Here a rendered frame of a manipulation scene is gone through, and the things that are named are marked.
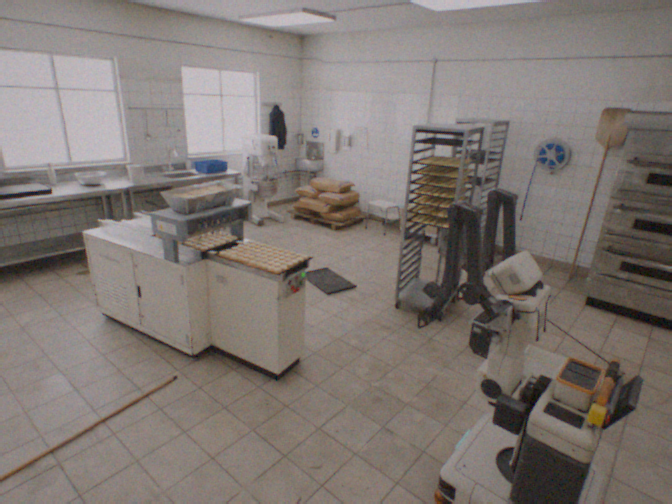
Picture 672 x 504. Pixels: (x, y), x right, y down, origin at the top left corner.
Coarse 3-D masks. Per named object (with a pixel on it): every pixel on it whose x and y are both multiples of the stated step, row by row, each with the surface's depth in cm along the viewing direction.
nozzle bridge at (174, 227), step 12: (228, 204) 333; (240, 204) 336; (156, 216) 300; (168, 216) 296; (180, 216) 297; (192, 216) 299; (204, 216) 305; (216, 216) 327; (240, 216) 350; (252, 216) 350; (156, 228) 304; (168, 228) 297; (180, 228) 290; (192, 228) 309; (204, 228) 316; (216, 228) 323; (240, 228) 356; (168, 240) 301; (180, 240) 294; (168, 252) 305
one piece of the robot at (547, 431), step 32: (544, 384) 197; (608, 384) 169; (544, 416) 176; (576, 416) 177; (608, 416) 164; (544, 448) 177; (576, 448) 168; (512, 480) 208; (544, 480) 181; (576, 480) 171
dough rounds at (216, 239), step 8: (208, 232) 346; (216, 232) 347; (192, 240) 328; (200, 240) 330; (208, 240) 329; (216, 240) 330; (224, 240) 333; (232, 240) 338; (192, 248) 317; (200, 248) 314; (208, 248) 318
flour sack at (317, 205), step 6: (300, 198) 708; (306, 198) 704; (312, 198) 703; (318, 198) 709; (300, 204) 700; (306, 204) 692; (312, 204) 685; (318, 204) 678; (324, 204) 676; (330, 204) 676; (336, 204) 685; (312, 210) 689; (318, 210) 680; (324, 210) 673; (330, 210) 679
